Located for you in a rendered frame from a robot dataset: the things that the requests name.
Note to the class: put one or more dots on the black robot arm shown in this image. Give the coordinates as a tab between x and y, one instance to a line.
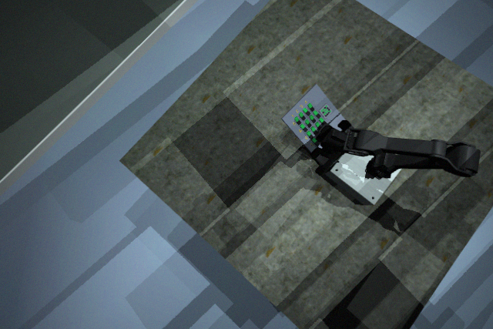
460	159

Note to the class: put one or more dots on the grey switch panel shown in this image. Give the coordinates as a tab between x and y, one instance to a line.
307	116

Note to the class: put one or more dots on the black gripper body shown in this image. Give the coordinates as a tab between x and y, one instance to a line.
319	155

